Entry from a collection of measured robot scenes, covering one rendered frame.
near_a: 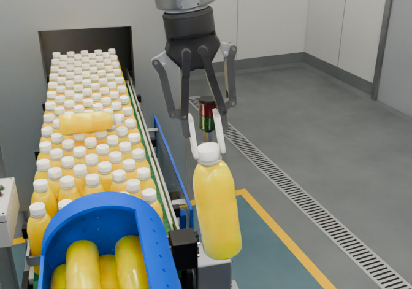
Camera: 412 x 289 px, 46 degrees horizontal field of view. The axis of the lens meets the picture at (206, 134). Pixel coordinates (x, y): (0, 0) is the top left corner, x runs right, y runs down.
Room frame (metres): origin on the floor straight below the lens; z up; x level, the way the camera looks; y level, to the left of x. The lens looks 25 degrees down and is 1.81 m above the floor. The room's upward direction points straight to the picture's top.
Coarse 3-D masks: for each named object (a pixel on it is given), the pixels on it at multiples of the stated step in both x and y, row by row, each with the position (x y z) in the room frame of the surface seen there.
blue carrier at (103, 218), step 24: (72, 216) 0.86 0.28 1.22; (96, 216) 0.93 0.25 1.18; (120, 216) 0.94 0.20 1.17; (144, 216) 0.88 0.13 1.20; (48, 240) 0.85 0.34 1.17; (72, 240) 0.91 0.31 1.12; (96, 240) 0.92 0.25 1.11; (144, 240) 0.79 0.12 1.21; (48, 264) 0.89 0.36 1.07; (168, 264) 0.76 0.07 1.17; (48, 288) 0.82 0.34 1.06; (168, 288) 0.68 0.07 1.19
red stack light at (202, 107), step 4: (200, 104) 1.43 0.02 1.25; (204, 104) 1.43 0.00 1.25; (212, 104) 1.43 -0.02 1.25; (200, 108) 1.43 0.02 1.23; (204, 108) 1.42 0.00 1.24; (208, 108) 1.42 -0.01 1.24; (212, 108) 1.42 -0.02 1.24; (216, 108) 1.44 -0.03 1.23; (200, 112) 1.43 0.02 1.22; (204, 112) 1.42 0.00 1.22; (208, 112) 1.42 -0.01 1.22; (212, 112) 1.42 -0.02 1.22; (204, 116) 1.42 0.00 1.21; (208, 116) 1.42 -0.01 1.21; (212, 116) 1.42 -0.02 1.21
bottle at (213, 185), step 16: (208, 176) 0.69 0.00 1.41; (224, 176) 0.70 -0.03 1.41; (208, 192) 0.69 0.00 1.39; (224, 192) 0.69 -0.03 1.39; (208, 208) 0.69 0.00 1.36; (224, 208) 0.69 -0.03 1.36; (208, 224) 0.69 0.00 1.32; (224, 224) 0.68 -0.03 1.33; (208, 240) 0.69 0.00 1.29; (224, 240) 0.68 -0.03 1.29; (240, 240) 0.71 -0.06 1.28; (208, 256) 0.69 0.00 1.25; (224, 256) 0.68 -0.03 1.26
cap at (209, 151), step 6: (204, 144) 0.73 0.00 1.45; (210, 144) 0.73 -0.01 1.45; (216, 144) 0.73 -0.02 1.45; (198, 150) 0.71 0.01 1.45; (204, 150) 0.71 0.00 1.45; (210, 150) 0.71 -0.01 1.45; (216, 150) 0.71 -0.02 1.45; (204, 156) 0.70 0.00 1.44; (210, 156) 0.70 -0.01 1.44; (216, 156) 0.71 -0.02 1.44
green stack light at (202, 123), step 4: (200, 116) 1.43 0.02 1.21; (200, 120) 1.43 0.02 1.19; (204, 120) 1.42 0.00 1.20; (208, 120) 1.42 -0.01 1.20; (212, 120) 1.42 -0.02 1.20; (200, 124) 1.43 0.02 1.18; (204, 124) 1.42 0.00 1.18; (208, 124) 1.42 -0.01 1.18; (212, 124) 1.42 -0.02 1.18; (200, 128) 1.43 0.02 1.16; (204, 128) 1.42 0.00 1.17; (208, 128) 1.42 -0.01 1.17; (212, 128) 1.42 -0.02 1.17
